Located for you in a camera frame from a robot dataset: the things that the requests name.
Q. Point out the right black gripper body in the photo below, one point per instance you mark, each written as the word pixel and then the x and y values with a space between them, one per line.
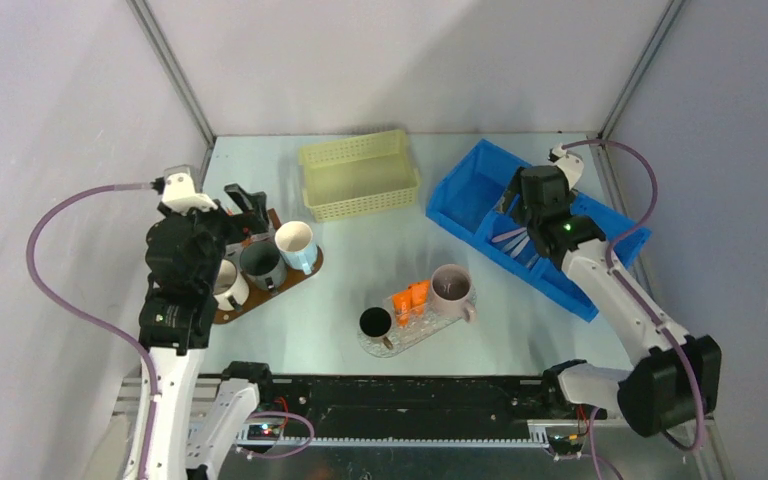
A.
pixel 520 208

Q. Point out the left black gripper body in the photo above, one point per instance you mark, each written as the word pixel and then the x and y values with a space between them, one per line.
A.
pixel 212 223

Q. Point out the light blue mug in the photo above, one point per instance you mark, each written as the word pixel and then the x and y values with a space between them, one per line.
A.
pixel 295 241

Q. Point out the dark grey mug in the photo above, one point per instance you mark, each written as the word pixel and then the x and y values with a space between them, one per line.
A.
pixel 264 266

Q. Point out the light blue toothbrush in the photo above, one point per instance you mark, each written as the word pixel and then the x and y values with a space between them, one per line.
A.
pixel 516 246

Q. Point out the white ribbed mug black rim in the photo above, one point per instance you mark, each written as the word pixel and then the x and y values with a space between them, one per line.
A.
pixel 230 290

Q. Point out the pink mug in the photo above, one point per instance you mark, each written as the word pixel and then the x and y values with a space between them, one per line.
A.
pixel 451 291

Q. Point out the brown mug black inside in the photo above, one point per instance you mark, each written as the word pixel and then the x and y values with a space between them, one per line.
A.
pixel 376 323

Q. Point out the orange toothpaste tube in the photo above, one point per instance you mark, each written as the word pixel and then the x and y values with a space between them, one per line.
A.
pixel 402 305
pixel 419 292

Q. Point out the clear textured plastic box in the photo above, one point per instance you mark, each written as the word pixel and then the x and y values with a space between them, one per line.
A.
pixel 413 316

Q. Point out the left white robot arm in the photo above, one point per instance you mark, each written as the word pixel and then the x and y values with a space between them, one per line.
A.
pixel 174 330

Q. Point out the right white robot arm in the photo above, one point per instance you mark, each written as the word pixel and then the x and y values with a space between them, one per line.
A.
pixel 675 375

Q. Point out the clear textured oval tray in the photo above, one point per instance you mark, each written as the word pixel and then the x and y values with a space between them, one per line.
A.
pixel 419 330

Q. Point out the blue plastic divided bin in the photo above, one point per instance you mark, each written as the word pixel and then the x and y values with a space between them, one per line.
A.
pixel 465 204

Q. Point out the yellow perforated plastic basket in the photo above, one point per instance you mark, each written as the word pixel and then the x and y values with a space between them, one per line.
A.
pixel 359 175

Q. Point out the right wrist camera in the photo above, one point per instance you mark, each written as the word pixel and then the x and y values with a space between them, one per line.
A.
pixel 570 164

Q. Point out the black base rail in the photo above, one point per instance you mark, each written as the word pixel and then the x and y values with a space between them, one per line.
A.
pixel 359 408

